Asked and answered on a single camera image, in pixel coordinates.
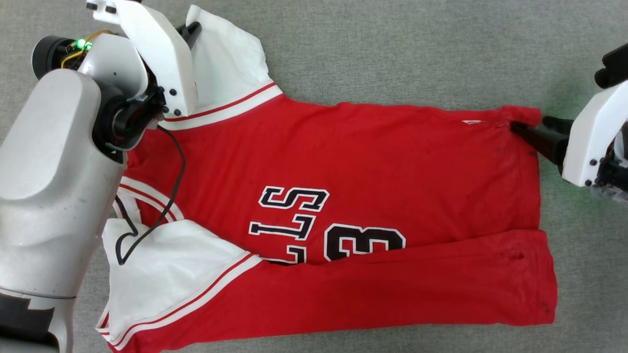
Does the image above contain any grey fabric sofa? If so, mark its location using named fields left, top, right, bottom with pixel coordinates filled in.
left=0, top=0, right=628, bottom=353

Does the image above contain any red and white jersey shirt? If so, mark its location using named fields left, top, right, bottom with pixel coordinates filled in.
left=96, top=5, right=558, bottom=353

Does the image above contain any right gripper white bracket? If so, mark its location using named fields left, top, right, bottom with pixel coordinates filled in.
left=510, top=81, right=628, bottom=204

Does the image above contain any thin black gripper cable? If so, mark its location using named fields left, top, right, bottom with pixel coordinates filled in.
left=114, top=126, right=186, bottom=266

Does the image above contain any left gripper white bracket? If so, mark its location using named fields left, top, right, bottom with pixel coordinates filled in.
left=32, top=0, right=203, bottom=163

